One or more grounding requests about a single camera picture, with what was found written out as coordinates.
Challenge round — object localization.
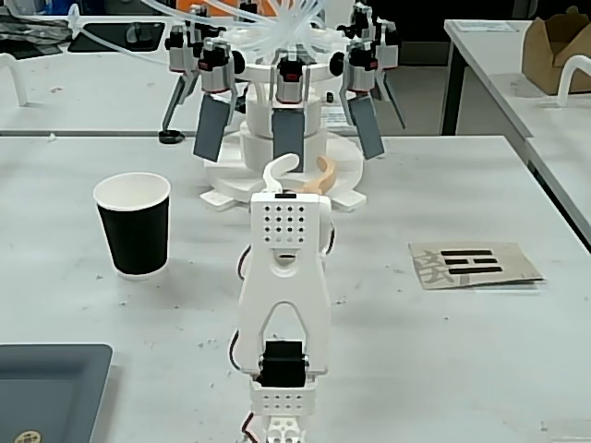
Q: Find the white round machine stand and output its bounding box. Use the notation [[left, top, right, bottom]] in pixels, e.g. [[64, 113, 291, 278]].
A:
[[199, 59, 368, 214]]

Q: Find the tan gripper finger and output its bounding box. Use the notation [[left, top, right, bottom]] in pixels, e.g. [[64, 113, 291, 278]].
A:
[[295, 155, 341, 194]]

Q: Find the brown cardboard box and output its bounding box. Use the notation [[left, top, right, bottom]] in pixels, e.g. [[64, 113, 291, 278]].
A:
[[521, 4, 591, 97]]

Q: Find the orange object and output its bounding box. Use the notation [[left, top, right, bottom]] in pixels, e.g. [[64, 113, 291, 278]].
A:
[[178, 0, 278, 14]]

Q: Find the red black arm cable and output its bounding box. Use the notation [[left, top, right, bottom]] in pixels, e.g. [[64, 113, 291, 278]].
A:
[[229, 328, 244, 373]]

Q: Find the black paper cup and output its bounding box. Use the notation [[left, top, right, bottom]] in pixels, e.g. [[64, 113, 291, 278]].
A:
[[92, 172, 172, 282]]

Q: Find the dark crumpled plastic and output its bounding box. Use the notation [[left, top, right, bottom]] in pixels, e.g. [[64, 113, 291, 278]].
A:
[[0, 13, 75, 60]]

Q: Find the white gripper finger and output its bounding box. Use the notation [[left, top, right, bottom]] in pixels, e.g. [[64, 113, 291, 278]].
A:
[[262, 153, 304, 193]]

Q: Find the white paper sheet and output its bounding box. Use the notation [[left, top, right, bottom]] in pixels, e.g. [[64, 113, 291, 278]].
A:
[[454, 20, 527, 33]]

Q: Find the printed cardboard card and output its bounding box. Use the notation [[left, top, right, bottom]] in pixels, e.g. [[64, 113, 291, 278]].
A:
[[408, 241, 546, 292]]

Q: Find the black table leg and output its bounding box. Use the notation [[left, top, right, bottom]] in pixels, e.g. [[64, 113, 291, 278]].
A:
[[440, 39, 467, 137]]

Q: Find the grey plastic tray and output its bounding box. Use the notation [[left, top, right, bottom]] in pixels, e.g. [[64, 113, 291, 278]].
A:
[[0, 342, 115, 443]]

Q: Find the clear tubing bundle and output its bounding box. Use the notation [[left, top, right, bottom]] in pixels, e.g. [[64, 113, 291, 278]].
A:
[[68, 0, 352, 61]]

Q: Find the black flat mat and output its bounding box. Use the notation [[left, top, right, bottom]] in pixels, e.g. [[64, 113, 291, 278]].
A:
[[67, 20, 167, 54]]

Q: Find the printed paper label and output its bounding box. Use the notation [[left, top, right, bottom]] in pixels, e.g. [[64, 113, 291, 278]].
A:
[[320, 104, 356, 130]]

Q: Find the white bent bracket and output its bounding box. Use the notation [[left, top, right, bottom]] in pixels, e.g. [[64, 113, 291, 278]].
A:
[[0, 52, 30, 108], [557, 54, 591, 108]]

